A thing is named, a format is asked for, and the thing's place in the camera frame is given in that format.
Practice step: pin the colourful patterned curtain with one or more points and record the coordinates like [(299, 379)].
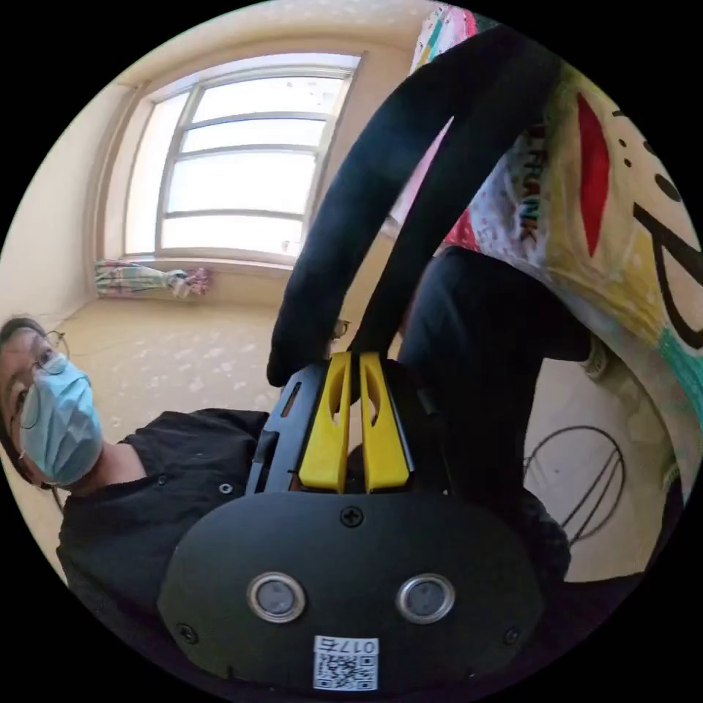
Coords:
[(137, 277)]

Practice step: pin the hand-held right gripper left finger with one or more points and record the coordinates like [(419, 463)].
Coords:
[(325, 450)]

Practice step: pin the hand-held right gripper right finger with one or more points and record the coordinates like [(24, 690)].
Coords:
[(383, 450)]

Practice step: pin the person's body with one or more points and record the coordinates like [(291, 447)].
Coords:
[(148, 511)]

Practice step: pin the window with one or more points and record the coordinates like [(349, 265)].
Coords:
[(236, 165)]

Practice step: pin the black long pants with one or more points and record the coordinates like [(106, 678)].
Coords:
[(384, 165)]

